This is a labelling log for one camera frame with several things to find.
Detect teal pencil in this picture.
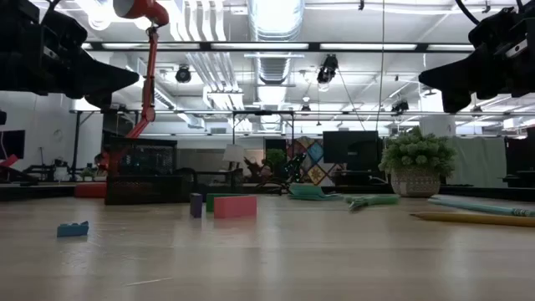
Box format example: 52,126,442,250
427,196,535,218

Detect pink eraser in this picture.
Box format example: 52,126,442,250
213,195,258,220

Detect grey fabric partition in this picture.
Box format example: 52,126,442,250
447,135,507,188

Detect small blue block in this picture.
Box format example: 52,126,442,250
56,220,90,239

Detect black rig light bar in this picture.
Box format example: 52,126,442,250
81,40,476,54

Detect shiny corrugated ventilation duct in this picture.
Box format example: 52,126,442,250
246,0,306,84

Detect colourful patchwork panel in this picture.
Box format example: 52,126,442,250
285,137,347,187

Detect black mesh desk organizer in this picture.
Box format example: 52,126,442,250
104,136,246,206

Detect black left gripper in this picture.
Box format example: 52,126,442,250
0,0,140,110

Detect green eraser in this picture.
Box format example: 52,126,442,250
205,192,247,213

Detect small green plant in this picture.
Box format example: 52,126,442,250
265,148,288,171

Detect green-handled scissors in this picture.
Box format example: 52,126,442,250
344,194,401,212

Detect purple eraser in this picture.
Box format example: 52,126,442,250
189,192,204,219

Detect red desk lamp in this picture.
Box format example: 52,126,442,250
74,0,171,199

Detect large black monitor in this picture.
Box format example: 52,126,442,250
322,130,384,172

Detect green plant in patterned pot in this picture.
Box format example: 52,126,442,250
378,126,457,199

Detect white lampshade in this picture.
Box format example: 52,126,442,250
222,144,246,164

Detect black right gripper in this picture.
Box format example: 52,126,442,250
418,3,535,114

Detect small black monitor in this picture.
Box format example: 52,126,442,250
0,129,26,161

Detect teal cloth piece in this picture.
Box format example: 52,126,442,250
287,182,346,202

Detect black dome camera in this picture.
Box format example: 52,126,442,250
390,99,410,116
174,64,193,84
316,54,339,84

